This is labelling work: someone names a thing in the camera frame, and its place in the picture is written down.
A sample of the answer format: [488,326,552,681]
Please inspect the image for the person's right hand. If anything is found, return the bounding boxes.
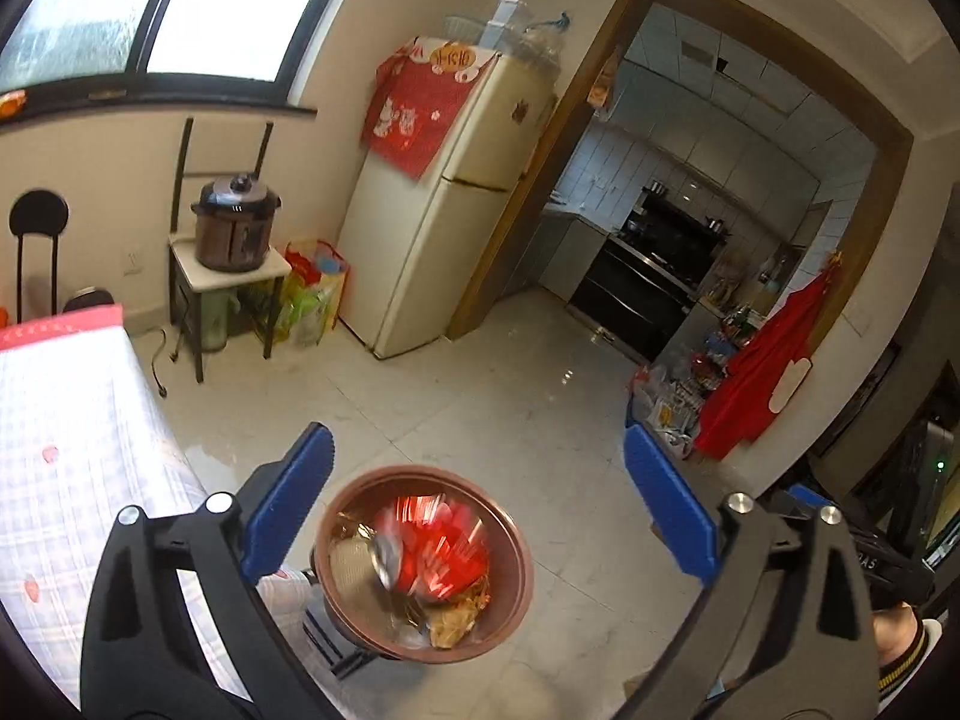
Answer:
[874,606,925,661]

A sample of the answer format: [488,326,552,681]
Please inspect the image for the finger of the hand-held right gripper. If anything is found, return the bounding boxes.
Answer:
[765,484,826,520]

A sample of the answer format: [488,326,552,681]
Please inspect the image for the red desk calendar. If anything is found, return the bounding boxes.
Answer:
[0,305,125,352]

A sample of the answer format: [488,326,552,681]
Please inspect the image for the black framed window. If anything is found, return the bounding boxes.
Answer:
[0,0,353,102]

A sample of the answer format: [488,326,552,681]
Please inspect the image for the green electric kettle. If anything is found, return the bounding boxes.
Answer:
[199,292,241,352]

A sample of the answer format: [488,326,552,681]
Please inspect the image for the grey kitchen cabinet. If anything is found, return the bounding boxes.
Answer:
[540,206,608,301]

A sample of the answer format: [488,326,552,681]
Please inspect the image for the red foil packet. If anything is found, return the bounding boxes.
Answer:
[375,495,488,601]

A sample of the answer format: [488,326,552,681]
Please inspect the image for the cream refrigerator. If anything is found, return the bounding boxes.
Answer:
[337,52,560,361]

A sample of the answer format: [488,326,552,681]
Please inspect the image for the clear plastic jug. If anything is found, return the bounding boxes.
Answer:
[525,11,567,68]

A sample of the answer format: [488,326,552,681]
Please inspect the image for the crumpled yellow paper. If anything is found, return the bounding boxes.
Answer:
[426,604,482,650]

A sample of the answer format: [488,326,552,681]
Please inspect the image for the brown plastic bin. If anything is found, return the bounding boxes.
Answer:
[311,465,535,665]

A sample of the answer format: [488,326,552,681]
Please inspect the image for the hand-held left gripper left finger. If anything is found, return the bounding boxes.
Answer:
[79,422,335,720]

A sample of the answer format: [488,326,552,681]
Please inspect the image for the beige mesh sleeve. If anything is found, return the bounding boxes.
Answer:
[330,538,385,616]

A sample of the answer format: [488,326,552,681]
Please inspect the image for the black power cable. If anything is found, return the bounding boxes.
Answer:
[150,326,188,398]

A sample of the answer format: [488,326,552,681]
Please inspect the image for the white lidded plastic container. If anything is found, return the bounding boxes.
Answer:
[484,0,526,50]

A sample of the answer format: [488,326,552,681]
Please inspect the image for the black waste bin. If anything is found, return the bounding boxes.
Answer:
[64,286,113,316]

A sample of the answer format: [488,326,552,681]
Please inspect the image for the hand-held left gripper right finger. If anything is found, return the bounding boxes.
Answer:
[611,424,880,720]

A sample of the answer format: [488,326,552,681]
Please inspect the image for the red hanging apron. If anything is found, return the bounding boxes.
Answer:
[694,270,830,462]

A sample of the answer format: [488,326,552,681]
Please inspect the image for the red shopping bag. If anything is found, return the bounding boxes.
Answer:
[285,240,350,346]

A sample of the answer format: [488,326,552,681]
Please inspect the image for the orange hanging decoration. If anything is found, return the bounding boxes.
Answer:
[587,52,620,110]

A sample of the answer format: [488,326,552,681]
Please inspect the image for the wooden door frame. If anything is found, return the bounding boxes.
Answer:
[446,0,914,406]

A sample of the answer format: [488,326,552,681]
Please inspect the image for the yellow green plastic bag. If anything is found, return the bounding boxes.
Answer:
[255,281,331,346]

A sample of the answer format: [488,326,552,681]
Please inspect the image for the pile of plastic bags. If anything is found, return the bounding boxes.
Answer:
[626,315,751,458]

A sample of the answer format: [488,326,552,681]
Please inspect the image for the brown electric pressure cooker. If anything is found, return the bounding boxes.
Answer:
[191,174,282,272]

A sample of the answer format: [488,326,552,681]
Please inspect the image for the small white topped table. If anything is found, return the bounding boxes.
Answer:
[169,236,293,383]

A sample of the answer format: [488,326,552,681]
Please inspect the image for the black round back chair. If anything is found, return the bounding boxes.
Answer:
[9,190,70,323]

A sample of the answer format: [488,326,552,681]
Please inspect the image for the table with checked tablecloth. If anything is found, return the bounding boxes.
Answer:
[0,322,316,713]

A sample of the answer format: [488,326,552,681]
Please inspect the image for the red printed cloth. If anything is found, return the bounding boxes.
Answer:
[360,37,500,181]

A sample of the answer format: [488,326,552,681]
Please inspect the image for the silver foil wrapper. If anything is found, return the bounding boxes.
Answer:
[367,525,406,587]

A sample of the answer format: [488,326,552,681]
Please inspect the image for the cluttered kitchen shelf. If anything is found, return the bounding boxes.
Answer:
[705,240,796,331]

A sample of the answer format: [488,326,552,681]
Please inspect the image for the black integrated stove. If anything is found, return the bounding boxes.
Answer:
[566,195,732,365]

